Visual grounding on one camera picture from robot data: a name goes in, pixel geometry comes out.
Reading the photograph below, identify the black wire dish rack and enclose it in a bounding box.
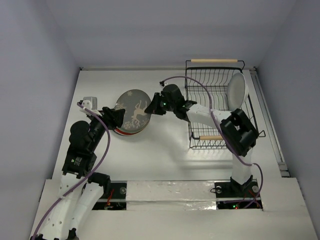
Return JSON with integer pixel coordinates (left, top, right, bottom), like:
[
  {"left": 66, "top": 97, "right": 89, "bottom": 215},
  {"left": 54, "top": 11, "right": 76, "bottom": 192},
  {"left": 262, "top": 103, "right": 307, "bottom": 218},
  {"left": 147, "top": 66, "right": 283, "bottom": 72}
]
[{"left": 184, "top": 58, "right": 267, "bottom": 150}]

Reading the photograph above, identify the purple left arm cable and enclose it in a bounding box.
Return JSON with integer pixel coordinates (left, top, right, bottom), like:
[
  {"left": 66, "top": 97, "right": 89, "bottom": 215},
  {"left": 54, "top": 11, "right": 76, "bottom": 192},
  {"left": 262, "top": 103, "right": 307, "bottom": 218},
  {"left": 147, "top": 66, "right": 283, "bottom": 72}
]
[{"left": 29, "top": 99, "right": 112, "bottom": 238}]

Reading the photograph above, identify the light green plate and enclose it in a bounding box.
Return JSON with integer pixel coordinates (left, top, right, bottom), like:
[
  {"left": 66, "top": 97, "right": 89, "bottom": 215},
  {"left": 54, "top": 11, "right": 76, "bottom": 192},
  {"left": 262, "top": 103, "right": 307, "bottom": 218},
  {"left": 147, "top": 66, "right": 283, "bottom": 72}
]
[{"left": 131, "top": 121, "right": 150, "bottom": 135}]

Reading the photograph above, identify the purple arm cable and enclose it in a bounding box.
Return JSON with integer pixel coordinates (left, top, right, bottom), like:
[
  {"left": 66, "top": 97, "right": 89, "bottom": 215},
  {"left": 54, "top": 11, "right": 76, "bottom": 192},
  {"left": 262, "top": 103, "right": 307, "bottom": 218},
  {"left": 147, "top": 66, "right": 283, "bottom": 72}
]
[
  {"left": 29, "top": 99, "right": 112, "bottom": 238},
  {"left": 162, "top": 76, "right": 264, "bottom": 210}
]

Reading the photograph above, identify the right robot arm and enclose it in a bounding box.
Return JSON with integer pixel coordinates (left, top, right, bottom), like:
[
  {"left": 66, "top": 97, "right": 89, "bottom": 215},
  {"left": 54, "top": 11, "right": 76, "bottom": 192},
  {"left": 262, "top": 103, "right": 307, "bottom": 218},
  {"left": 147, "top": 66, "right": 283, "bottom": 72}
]
[{"left": 144, "top": 84, "right": 259, "bottom": 196}]

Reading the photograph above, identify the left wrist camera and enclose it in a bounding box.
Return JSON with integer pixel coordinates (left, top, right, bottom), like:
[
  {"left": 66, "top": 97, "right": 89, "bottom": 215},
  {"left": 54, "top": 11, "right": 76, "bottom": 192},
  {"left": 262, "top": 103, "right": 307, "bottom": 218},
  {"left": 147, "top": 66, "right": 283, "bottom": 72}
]
[{"left": 78, "top": 96, "right": 98, "bottom": 111}]

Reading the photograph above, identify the red and teal plate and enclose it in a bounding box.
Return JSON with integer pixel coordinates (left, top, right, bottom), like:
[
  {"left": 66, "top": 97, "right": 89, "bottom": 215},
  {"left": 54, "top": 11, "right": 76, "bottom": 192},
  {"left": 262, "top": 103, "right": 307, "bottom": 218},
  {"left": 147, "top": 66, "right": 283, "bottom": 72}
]
[{"left": 113, "top": 128, "right": 144, "bottom": 136}]

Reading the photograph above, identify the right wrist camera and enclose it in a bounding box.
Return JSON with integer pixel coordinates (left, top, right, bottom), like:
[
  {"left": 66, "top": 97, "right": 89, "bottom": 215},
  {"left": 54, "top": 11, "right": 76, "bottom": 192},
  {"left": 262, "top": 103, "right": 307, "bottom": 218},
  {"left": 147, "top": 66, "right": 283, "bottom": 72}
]
[{"left": 159, "top": 80, "right": 169, "bottom": 88}]

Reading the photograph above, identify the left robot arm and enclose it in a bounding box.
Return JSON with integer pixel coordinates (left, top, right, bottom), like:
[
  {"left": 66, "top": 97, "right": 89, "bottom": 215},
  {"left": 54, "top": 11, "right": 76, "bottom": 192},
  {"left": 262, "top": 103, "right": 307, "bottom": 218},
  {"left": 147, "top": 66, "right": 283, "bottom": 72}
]
[{"left": 30, "top": 106, "right": 125, "bottom": 240}]

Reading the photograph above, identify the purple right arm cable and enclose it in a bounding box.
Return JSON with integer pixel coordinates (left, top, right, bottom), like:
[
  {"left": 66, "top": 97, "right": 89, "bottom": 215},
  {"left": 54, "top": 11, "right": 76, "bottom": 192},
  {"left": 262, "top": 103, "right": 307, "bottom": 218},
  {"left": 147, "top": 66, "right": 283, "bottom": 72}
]
[{"left": 162, "top": 76, "right": 264, "bottom": 210}]

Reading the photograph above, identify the dark green marbled plate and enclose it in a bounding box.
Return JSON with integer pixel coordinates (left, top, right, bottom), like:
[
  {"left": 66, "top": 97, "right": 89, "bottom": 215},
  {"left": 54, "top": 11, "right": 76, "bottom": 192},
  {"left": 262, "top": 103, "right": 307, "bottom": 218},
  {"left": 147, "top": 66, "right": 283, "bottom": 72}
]
[{"left": 114, "top": 89, "right": 151, "bottom": 134}]

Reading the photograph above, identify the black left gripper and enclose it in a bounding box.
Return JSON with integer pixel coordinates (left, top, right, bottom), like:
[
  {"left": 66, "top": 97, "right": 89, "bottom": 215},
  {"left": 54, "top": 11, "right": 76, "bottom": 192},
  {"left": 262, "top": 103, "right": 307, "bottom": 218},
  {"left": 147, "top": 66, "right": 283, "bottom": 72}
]
[{"left": 87, "top": 106, "right": 125, "bottom": 151}]

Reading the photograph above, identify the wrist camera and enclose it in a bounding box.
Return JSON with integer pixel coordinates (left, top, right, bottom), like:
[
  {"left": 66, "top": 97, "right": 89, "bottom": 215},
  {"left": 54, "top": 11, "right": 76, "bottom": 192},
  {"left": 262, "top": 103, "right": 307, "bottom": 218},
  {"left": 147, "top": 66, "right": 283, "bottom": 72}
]
[
  {"left": 159, "top": 80, "right": 169, "bottom": 88},
  {"left": 78, "top": 96, "right": 98, "bottom": 111}
]

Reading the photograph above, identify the pale blue-grey plate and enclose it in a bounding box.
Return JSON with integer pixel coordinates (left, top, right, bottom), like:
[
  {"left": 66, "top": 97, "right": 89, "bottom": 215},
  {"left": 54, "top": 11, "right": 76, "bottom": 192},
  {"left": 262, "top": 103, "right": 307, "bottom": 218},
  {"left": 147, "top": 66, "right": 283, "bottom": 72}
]
[{"left": 226, "top": 72, "right": 249, "bottom": 111}]

